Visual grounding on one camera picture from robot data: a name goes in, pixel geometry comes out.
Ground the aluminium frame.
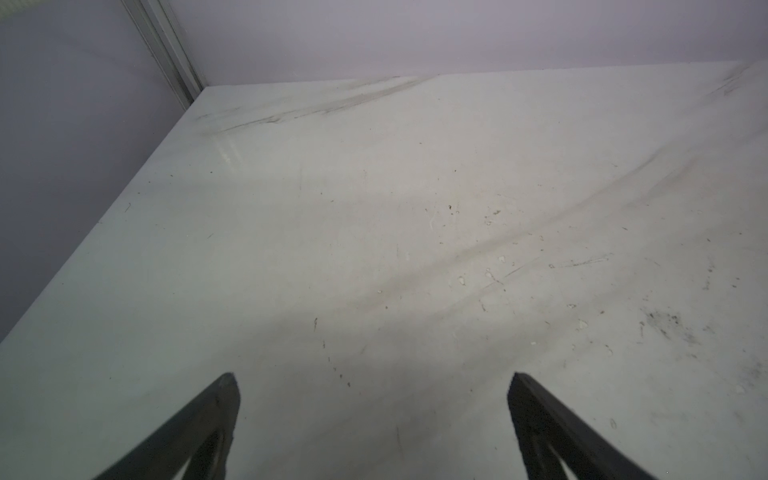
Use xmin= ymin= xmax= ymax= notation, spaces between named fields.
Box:
xmin=121 ymin=0 xmax=207 ymax=109

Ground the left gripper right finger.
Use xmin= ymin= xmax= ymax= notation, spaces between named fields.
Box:
xmin=507 ymin=372 xmax=652 ymax=479

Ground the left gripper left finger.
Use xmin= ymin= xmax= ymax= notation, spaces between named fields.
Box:
xmin=98 ymin=372 xmax=241 ymax=479

